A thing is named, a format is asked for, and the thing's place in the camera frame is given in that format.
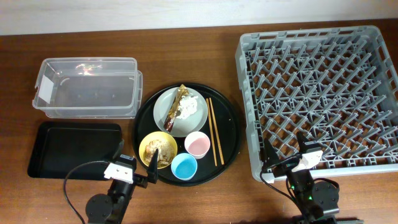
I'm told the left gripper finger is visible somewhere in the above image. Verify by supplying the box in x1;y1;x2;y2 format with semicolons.
113;139;124;160
147;149;159;184

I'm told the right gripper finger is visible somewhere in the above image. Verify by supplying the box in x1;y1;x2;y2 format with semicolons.
296;131;309;152
263;139;280;167

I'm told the food scraps pile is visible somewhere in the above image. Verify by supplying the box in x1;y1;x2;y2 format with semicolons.
144;139;175;169

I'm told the blue cup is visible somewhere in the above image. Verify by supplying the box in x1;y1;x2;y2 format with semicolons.
171;153;198;181

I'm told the yellow bowl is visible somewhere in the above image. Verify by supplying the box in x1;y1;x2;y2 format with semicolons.
139;131;178;169

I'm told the gold brown snack wrapper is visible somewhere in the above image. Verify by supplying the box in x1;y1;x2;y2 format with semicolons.
164;84;189;132

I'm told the pink cup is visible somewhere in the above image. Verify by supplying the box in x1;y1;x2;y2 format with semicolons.
184;131;211;159

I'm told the grey plate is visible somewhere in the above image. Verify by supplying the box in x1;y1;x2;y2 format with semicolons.
153;87;208;138

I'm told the white tissue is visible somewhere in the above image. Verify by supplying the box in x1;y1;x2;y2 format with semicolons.
177;96;198;119

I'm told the wooden chopstick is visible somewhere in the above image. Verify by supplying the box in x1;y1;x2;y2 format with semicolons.
209;98;224;165
206;98;218;167

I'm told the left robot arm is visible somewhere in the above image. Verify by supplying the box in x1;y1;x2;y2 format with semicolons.
85;149;159;223

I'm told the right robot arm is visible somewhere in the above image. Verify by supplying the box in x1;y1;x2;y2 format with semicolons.
259;132;364;224

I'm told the grey dishwasher rack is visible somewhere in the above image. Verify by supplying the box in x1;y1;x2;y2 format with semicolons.
235;26;397;182

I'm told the round black serving tray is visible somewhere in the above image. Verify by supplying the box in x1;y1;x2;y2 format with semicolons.
131;83;242;187

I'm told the black rectangular tray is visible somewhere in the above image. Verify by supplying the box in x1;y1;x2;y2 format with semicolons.
27;121;122;179

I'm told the clear plastic bin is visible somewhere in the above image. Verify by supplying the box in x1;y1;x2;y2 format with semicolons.
32;57;143;119

